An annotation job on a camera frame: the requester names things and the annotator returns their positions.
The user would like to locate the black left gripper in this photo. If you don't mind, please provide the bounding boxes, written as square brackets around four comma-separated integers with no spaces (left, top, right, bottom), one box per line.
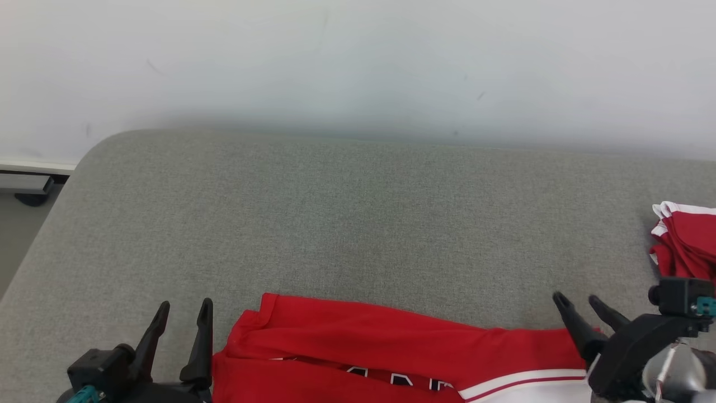
[55,298,214,403]

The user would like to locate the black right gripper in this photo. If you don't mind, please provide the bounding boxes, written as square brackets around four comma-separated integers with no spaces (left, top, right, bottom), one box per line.
[552,291,700,400]

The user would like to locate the red Bulls 23 shorts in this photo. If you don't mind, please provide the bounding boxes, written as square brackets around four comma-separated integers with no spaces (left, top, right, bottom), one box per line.
[648,201,716,281]

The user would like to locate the red and white jersey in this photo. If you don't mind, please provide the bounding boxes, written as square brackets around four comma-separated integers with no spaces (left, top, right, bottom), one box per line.
[211,292,604,403]

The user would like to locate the white baseboard strip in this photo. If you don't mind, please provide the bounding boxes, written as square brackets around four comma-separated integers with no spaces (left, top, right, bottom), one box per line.
[0,159,77,175]

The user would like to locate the red white twisted wires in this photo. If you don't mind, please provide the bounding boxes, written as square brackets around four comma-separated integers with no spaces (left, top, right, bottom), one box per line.
[657,340,681,388]

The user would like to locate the teal left cable connector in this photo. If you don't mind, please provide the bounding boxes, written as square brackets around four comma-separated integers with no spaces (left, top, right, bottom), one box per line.
[69,385,108,403]

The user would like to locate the grey metal rail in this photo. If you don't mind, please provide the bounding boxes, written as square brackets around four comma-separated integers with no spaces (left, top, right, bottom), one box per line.
[0,173,55,195]

